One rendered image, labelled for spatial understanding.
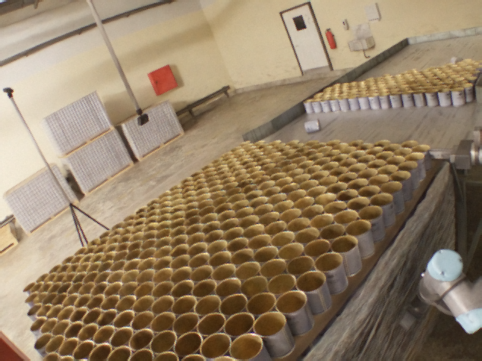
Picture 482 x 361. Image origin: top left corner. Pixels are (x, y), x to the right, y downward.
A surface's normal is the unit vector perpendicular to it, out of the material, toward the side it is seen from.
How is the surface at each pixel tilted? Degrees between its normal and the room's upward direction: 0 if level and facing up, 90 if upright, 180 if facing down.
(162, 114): 88
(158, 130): 89
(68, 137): 90
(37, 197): 89
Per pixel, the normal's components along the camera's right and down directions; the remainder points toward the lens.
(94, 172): 0.68, 0.03
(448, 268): -0.22, -0.62
